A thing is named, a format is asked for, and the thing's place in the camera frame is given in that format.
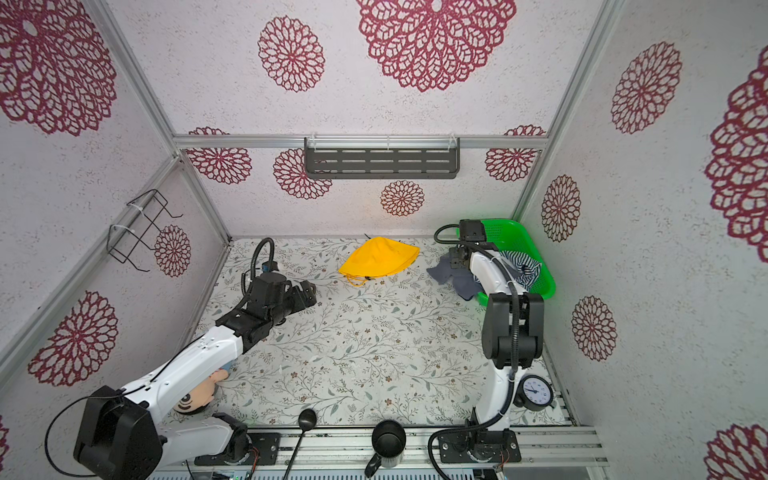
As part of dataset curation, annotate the grey blue tank top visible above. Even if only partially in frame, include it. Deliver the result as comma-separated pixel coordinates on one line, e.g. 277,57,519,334
427,250,485,301

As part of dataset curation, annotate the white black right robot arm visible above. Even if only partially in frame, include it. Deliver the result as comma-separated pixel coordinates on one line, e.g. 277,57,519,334
449,241,544,431

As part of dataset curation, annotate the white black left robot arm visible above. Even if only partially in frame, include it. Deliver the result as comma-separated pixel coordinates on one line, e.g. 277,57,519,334
73,272,317,479

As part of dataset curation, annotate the striped tank top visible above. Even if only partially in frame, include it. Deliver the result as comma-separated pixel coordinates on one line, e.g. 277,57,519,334
501,251,542,291

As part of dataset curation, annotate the green plastic basket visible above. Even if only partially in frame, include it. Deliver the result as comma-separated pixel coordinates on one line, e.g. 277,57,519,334
448,219,556,307

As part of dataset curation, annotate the yellow fabric hat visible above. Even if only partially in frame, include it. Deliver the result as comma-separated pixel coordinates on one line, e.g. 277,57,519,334
339,237,420,286

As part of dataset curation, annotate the black ladle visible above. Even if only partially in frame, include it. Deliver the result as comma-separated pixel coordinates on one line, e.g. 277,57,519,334
282,408,317,480

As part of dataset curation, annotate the cartoon boy plush doll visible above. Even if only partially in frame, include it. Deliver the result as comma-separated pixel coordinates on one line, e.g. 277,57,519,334
173,368,230,416

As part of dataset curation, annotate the round pressure gauge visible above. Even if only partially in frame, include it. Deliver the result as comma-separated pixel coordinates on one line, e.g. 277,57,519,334
513,375,555,412

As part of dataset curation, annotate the black mug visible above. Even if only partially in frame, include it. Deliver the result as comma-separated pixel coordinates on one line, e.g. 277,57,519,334
364,420,406,479

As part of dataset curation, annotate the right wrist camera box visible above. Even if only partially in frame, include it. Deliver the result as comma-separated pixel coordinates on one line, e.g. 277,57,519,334
459,219,487,243

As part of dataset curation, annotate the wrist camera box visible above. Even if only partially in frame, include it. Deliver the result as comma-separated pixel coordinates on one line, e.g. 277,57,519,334
459,219,487,243
261,260,279,273

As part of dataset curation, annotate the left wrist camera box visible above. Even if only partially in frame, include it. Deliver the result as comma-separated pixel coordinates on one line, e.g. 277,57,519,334
261,260,279,273

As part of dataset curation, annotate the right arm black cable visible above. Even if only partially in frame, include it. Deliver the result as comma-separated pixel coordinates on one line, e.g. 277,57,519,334
427,223,522,480

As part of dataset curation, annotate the grey wall shelf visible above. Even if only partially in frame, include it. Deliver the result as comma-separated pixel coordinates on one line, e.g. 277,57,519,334
304,137,461,180

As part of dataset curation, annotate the black wire wall rack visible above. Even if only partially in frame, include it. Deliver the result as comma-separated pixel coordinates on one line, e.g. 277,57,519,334
105,189,182,273

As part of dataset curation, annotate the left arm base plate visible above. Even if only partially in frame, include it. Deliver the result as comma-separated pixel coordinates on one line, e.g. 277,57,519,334
193,432,281,467

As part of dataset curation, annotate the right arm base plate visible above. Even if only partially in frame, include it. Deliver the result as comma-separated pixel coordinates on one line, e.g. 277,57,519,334
437,429,522,464

